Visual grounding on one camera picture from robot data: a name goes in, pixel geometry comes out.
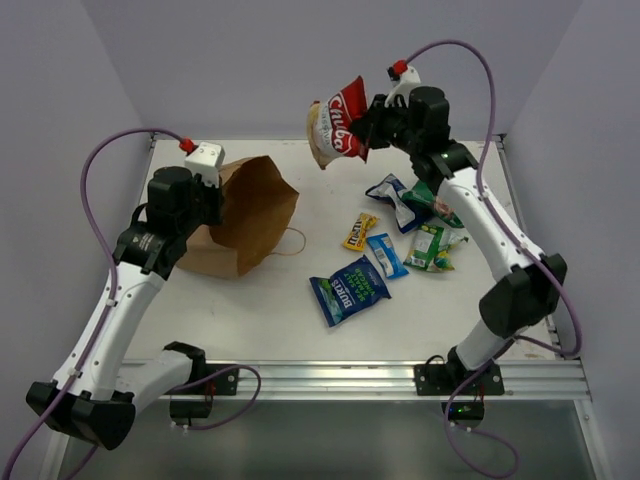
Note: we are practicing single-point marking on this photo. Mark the yellow M&M's packet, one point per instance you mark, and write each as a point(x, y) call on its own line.
point(356, 239)

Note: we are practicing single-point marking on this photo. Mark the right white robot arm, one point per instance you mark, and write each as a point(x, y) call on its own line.
point(526, 278)

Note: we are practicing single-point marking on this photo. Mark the base controller box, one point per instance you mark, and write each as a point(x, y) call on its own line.
point(468, 414)
point(184, 411)

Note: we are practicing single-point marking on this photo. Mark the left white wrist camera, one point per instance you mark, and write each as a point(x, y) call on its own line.
point(204, 159)

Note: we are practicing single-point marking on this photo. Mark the right base controller box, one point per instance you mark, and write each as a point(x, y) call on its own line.
point(468, 414)

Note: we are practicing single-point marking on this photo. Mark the light blue snack bar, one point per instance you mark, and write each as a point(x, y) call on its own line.
point(384, 251)

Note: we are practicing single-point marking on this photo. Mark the green white snack packet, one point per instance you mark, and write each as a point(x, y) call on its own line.
point(431, 248)

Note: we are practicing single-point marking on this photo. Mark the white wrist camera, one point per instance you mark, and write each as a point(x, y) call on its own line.
point(204, 159)
point(404, 78)

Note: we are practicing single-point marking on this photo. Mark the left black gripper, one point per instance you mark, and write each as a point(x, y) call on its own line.
point(211, 201)

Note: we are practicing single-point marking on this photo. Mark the blue Burts crisps bag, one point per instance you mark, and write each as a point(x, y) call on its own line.
point(349, 291)

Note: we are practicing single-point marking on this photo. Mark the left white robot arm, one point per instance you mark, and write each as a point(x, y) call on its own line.
point(88, 397)

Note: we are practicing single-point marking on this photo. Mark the blue white crisps bag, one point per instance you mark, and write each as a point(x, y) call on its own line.
point(390, 191)

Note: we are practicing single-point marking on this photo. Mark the aluminium mounting rail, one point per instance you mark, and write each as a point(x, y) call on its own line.
point(534, 380)

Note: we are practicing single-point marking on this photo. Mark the black base bracket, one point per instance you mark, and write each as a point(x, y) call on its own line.
point(434, 378)
point(224, 383)

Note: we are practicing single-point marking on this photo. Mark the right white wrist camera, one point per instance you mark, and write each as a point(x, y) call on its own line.
point(404, 78)

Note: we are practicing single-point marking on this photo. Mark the brown paper bag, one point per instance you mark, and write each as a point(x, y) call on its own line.
point(258, 207)

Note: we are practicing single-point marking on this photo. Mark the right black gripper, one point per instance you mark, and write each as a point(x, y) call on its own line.
point(368, 125)

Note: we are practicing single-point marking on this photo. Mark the dark green snack bag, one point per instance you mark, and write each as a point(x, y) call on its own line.
point(426, 203)

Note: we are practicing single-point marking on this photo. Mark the right black base bracket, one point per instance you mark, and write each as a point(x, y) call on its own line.
point(434, 378)

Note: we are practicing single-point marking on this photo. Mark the red Chuba chips bag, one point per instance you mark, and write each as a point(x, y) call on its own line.
point(328, 123)

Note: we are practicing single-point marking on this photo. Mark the left black base bracket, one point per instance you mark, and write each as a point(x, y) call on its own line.
point(224, 383)

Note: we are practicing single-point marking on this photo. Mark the left base controller box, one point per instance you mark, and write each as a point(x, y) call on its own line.
point(184, 411)

